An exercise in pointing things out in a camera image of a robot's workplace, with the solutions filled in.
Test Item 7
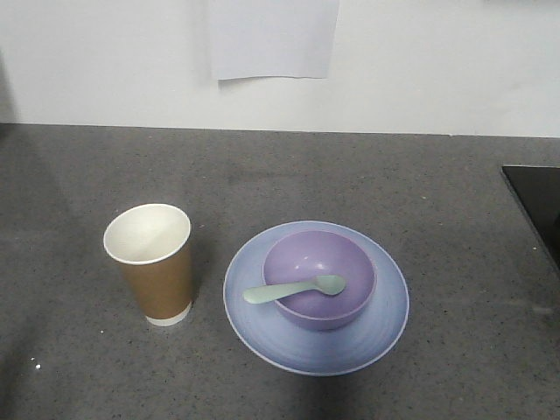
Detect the white paper sheet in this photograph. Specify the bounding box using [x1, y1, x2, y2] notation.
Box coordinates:
[207, 0, 340, 81]

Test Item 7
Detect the light blue plastic plate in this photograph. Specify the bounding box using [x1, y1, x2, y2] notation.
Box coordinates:
[223, 220, 410, 376]

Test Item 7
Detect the pale green plastic spoon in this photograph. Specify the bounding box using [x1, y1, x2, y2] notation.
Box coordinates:
[242, 275, 347, 305]

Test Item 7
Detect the brown paper cup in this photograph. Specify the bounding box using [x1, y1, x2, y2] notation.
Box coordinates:
[103, 203, 194, 327]

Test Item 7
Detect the lilac plastic bowl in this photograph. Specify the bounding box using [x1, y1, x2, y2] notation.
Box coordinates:
[262, 229, 377, 331]

